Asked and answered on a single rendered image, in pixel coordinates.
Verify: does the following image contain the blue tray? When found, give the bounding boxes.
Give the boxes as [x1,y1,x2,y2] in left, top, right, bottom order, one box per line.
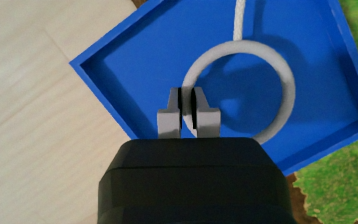
[68,0,358,177]

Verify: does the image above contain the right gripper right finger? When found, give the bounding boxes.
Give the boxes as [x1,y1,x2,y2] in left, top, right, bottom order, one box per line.
[191,87,221,138]

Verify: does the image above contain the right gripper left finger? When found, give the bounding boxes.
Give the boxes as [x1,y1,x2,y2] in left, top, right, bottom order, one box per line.
[157,87,182,139]

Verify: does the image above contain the grey ring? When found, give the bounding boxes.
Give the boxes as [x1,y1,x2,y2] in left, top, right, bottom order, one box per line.
[181,40,296,145]

